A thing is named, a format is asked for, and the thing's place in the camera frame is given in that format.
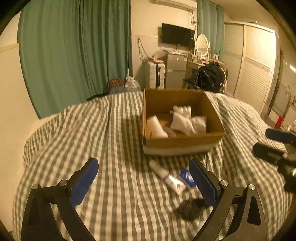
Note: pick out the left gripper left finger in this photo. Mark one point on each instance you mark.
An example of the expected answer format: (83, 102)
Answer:
(39, 222)

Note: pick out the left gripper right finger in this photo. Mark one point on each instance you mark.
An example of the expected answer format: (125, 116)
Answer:
(248, 221)

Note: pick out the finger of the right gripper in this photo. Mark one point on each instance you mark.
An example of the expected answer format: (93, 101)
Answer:
(269, 154)
(277, 135)

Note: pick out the black hair scrunchie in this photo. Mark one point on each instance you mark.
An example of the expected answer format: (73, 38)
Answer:
(192, 209)

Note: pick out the blue wet wipes pack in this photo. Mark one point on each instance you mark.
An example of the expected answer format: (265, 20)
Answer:
(186, 177)

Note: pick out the white cream tube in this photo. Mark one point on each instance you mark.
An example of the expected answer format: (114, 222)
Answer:
(174, 183)

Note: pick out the white work gloves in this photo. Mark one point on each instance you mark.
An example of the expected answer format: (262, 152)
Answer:
(184, 122)

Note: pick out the white cylindrical bottle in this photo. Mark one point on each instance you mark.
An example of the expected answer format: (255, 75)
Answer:
(155, 127)

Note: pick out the red fire extinguisher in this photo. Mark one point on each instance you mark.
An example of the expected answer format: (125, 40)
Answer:
(279, 122)

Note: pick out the grey checkered bed cover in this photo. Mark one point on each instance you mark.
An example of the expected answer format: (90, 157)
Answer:
(127, 201)

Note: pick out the brown cardboard box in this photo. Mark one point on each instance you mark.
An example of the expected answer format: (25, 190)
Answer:
(160, 102)

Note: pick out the black clothes pile on chair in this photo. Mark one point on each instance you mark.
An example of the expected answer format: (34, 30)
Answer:
(212, 78)

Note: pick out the white louvered wardrobe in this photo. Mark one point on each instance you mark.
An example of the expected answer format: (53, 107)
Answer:
(250, 57)

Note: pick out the white dressing table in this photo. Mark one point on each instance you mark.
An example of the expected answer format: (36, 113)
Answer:
(191, 67)

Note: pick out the white oval vanity mirror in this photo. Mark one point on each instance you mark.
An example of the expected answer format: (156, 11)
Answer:
(202, 46)

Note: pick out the silver mini fridge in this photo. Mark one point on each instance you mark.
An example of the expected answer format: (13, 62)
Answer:
(175, 71)

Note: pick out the white suitcase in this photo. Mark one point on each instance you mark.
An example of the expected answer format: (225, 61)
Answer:
(154, 75)

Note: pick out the clear water jug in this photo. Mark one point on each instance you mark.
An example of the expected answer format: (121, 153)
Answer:
(131, 84)

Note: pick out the dark floral bag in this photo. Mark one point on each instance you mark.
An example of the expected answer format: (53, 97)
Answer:
(115, 82)

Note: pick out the white air conditioner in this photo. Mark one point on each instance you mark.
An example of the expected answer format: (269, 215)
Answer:
(186, 5)

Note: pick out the large green curtain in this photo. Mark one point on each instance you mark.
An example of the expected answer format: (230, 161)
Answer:
(69, 50)

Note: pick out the black wall television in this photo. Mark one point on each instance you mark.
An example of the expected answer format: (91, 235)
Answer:
(176, 35)

